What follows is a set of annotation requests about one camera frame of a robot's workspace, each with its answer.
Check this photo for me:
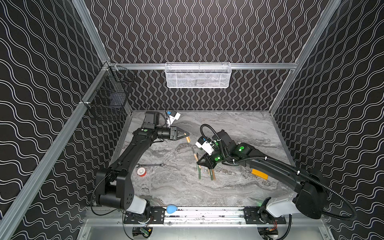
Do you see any black wire mesh basket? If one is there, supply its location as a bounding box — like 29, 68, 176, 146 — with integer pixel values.
85, 66, 137, 122

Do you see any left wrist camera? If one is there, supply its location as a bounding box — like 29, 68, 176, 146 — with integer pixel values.
167, 110, 181, 127

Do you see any blue egg-shaped object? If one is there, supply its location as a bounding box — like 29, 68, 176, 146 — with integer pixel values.
166, 205, 178, 215

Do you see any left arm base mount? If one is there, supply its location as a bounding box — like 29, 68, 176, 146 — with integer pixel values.
123, 207, 166, 225

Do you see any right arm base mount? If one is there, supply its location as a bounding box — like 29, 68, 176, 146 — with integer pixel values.
244, 207, 287, 225

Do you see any orange yellow box cutter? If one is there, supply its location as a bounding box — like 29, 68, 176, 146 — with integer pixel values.
251, 169, 269, 180

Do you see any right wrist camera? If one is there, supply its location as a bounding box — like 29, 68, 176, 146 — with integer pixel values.
195, 136, 216, 156

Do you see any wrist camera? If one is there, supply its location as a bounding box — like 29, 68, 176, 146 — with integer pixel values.
167, 110, 181, 127
195, 136, 216, 156

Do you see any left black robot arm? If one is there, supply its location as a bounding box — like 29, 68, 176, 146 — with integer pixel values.
93, 111, 190, 215

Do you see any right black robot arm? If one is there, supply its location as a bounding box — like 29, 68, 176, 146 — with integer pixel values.
196, 130, 357, 222

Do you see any metal wrench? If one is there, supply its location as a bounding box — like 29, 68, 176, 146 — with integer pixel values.
136, 163, 165, 168

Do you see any red white tape roll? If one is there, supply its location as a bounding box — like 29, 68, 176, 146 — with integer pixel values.
137, 167, 147, 177

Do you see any white wire mesh basket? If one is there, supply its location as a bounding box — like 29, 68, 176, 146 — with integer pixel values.
165, 62, 232, 89

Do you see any aluminium front rail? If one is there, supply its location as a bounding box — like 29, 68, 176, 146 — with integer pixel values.
83, 205, 325, 228

